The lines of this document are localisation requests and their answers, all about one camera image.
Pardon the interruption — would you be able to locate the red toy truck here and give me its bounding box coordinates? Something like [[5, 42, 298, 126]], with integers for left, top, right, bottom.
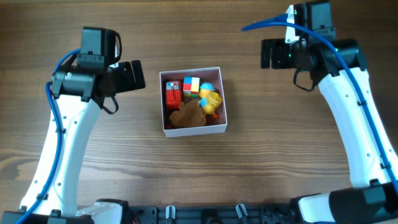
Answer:
[[165, 80, 182, 110]]

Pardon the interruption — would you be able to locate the colourful two-by-two puzzle cube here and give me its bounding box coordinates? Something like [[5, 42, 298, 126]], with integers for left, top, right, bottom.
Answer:
[[183, 76, 200, 98]]

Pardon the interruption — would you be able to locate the yellow round plastic wheel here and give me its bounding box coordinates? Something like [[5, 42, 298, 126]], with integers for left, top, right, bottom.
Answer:
[[206, 91, 223, 108]]

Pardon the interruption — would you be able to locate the white cardboard box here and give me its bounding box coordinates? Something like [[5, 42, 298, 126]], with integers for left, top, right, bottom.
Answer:
[[160, 67, 228, 138]]

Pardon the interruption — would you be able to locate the yellow duck toy blue hat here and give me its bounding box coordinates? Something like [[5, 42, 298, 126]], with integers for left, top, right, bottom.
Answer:
[[199, 83, 222, 119]]

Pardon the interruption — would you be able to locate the brown plush capybara with orange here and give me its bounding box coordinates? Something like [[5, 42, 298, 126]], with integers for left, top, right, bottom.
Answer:
[[165, 100, 206, 129]]

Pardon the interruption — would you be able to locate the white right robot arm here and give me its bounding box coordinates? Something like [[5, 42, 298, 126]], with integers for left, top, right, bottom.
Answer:
[[252, 1, 397, 223]]

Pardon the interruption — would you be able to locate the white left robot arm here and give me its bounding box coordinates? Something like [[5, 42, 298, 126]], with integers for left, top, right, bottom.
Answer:
[[1, 27, 146, 223]]

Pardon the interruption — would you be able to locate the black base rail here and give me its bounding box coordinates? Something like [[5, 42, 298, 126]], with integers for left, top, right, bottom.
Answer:
[[130, 203, 292, 224]]

